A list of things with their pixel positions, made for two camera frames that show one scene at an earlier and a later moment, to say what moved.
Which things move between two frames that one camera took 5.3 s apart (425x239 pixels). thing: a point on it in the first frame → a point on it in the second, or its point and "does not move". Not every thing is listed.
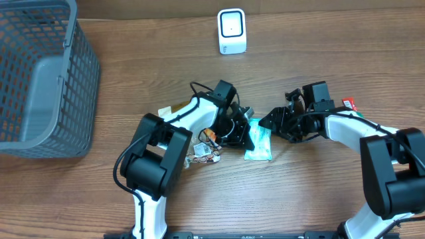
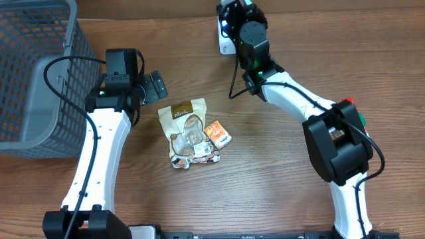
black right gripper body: [286, 118] → [227, 15]
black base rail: [245, 235] does not move
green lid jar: [360, 114] does not move
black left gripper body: [239, 129] → [153, 88]
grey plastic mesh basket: [50, 81] does not move
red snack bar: [350, 102] does not move
